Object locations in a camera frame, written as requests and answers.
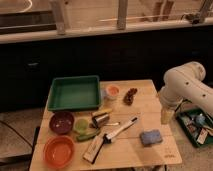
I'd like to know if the blue sponge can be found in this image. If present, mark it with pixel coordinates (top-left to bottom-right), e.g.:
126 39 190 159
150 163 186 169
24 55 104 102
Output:
140 130 163 146

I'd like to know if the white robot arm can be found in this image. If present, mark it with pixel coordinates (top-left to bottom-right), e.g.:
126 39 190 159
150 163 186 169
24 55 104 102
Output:
158 62 213 124

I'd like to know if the green plastic tray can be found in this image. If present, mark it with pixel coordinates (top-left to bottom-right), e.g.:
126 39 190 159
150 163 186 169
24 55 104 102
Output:
47 75 101 111

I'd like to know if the green bin with items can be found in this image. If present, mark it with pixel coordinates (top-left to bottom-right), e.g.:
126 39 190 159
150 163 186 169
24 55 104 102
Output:
176 109 213 148

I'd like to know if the brown dried food piece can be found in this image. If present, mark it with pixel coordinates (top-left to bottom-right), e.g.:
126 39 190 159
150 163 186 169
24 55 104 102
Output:
123 88 137 105

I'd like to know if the metal spoon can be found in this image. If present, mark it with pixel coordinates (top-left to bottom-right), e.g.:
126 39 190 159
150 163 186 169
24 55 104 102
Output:
89 121 121 129

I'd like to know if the white cup orange inside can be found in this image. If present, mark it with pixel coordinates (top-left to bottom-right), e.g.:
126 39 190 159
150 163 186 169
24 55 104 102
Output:
105 84 119 100

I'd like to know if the yellow banana toy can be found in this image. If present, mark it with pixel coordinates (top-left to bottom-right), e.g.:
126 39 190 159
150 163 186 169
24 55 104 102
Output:
92 108 113 116

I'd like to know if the metal cup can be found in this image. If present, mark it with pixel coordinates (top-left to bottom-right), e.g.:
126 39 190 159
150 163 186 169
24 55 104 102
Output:
92 113 110 128

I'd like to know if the green pepper toy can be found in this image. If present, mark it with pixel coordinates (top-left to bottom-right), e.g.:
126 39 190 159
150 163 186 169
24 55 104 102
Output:
76 130 101 142

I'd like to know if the wooden block tool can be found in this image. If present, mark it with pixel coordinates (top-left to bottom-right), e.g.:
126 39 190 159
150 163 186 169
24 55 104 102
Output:
83 136 104 163

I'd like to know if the small green cup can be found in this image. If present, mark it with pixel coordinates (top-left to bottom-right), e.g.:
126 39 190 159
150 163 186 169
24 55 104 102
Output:
74 119 89 134

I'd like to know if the purple bowl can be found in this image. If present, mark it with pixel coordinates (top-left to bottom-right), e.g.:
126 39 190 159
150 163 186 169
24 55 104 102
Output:
49 112 74 135

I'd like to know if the orange bowl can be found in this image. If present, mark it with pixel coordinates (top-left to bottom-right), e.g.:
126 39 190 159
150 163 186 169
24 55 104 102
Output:
43 136 74 169

